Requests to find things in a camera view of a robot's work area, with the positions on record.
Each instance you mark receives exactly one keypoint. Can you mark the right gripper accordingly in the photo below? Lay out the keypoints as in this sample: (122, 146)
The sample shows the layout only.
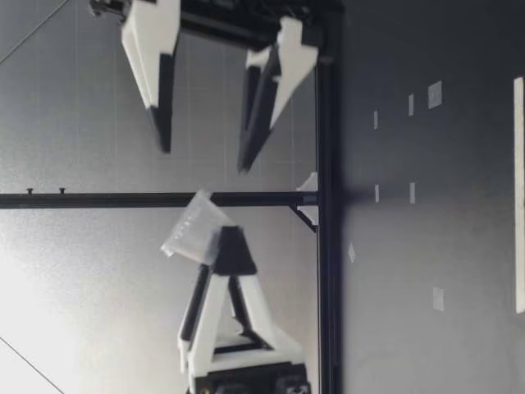
(229, 24)

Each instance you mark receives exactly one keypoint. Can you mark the white corner bracket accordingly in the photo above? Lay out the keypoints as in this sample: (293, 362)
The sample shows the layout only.
(308, 213)
(308, 184)

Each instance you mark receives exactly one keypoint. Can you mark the clear plastic cup with lid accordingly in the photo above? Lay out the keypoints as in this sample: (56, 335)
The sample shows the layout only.
(193, 230)

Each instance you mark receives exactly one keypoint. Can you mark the black frame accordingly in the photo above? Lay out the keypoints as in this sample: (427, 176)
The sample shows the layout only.
(328, 287)

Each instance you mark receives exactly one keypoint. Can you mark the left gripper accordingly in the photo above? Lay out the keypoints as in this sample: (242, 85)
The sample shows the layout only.
(246, 383)

